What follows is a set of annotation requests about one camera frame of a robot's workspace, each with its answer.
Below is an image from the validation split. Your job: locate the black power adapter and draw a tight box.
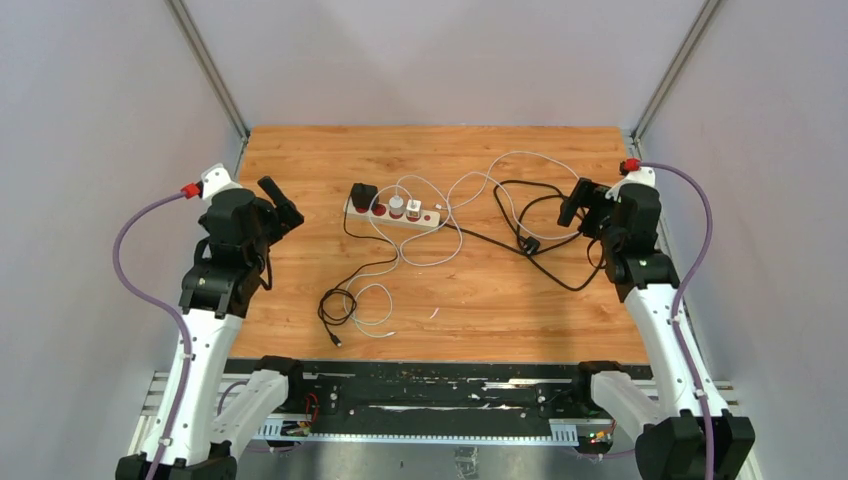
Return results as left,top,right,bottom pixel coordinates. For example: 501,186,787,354
350,182,379,213

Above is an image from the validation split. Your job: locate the thin black adapter cable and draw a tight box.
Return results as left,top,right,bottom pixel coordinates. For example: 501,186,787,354
317,210,401,349

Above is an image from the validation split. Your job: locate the white round charger plug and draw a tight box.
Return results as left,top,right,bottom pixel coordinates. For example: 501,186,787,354
387,195,406,219

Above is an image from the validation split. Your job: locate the white round charger cable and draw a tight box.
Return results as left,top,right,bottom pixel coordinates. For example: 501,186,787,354
342,174,464,340

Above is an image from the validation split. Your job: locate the white square charger plug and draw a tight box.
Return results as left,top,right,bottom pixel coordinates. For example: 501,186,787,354
406,199,422,222

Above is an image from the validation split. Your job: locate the white red power strip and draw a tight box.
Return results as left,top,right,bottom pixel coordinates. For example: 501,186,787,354
343,197,443,232

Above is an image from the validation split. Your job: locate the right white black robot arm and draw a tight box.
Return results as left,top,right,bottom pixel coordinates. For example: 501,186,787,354
558,178,756,479

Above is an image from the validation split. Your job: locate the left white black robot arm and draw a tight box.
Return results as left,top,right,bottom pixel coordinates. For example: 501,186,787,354
112,168,307,479

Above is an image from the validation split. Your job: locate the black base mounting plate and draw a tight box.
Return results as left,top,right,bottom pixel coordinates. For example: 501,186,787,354
225,358,654,440

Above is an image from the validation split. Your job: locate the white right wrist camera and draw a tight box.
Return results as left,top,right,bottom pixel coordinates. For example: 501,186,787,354
605,157,656,200

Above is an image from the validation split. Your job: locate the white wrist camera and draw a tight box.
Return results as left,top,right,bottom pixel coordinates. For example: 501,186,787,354
180,163,241,205
605,157,656,200

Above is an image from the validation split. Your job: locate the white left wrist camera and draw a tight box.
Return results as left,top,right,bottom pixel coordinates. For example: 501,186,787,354
180,163,241,205

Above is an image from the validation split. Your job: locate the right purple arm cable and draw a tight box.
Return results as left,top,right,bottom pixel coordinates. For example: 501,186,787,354
637,161,718,480

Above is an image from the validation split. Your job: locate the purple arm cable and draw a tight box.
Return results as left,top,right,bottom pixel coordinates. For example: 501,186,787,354
637,161,718,480
111,190,195,480

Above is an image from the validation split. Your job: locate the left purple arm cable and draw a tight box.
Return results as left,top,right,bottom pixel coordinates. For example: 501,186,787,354
111,190,195,480

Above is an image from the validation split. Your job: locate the left aluminium frame post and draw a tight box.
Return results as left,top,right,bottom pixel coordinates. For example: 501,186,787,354
165,0,250,145

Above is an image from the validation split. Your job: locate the aluminium frame post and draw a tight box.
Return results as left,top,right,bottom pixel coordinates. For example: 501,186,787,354
631,0,725,145
165,0,250,145

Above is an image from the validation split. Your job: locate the right aluminium frame post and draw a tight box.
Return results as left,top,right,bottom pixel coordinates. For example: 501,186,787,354
631,0,725,145

